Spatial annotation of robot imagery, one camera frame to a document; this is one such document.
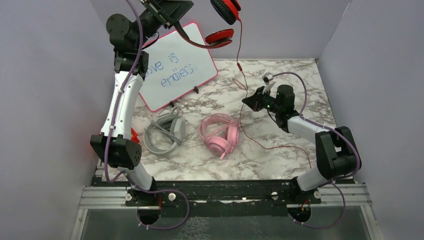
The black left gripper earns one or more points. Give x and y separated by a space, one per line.
167 11

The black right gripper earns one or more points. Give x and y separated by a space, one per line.
254 101

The pink headphones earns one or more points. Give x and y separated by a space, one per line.
223 140

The red black headphones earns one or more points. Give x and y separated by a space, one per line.
228 10

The grey white headphones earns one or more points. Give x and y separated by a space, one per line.
172 126

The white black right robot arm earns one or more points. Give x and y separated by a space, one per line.
335 149

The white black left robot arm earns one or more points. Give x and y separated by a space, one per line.
113 144

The pink framed whiteboard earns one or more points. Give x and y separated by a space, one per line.
175 68

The red plastic bin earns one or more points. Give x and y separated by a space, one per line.
134 136

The black metal base rail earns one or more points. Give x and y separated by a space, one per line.
238 198

